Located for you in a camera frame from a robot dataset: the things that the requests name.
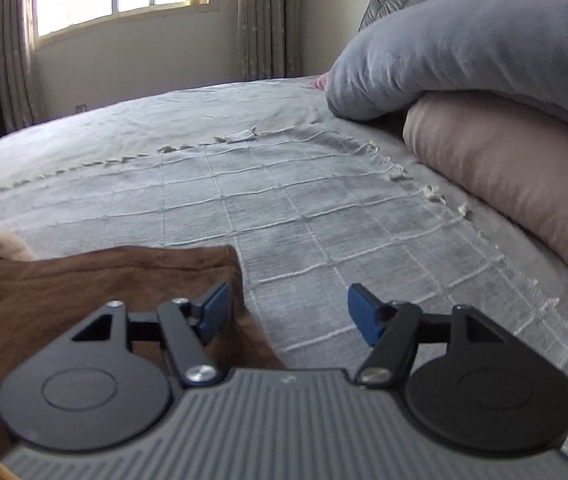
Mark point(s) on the right beige curtain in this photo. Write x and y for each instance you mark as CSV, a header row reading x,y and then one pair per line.
x,y
269,39

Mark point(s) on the beige curtain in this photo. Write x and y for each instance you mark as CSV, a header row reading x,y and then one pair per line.
x,y
269,39
20,89

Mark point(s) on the pink folded quilt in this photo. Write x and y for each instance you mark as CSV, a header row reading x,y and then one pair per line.
x,y
509,155

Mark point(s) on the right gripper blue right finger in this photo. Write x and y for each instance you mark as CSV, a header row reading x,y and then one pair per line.
x,y
390,329

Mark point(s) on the left beige curtain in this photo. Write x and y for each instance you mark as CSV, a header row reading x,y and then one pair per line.
x,y
20,89

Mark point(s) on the grey checked bedspread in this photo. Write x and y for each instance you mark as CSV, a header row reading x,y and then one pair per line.
x,y
311,203

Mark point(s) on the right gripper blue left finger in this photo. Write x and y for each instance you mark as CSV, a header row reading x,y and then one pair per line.
x,y
188,326

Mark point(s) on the grey-blue folded duvet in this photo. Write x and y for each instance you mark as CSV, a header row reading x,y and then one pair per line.
x,y
513,48

